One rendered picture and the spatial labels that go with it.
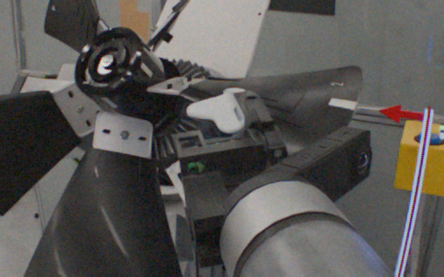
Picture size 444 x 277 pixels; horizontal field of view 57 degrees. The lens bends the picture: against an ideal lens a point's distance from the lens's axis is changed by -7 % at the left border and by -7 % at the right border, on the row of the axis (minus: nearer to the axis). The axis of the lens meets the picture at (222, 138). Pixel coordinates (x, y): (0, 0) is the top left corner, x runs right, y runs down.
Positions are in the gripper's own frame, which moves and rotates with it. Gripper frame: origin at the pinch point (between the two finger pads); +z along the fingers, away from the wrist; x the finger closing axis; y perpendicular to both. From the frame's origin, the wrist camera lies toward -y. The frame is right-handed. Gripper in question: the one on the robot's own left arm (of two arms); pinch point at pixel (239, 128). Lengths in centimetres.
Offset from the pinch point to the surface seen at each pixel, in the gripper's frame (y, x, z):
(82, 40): 19.5, -7.3, 41.0
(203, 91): 1.5, -0.8, 14.2
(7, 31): 180, 10, 531
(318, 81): -14.0, -0.4, 12.4
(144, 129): 10.2, 5.6, 22.1
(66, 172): 51, 57, 140
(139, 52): 9.1, -6.4, 20.3
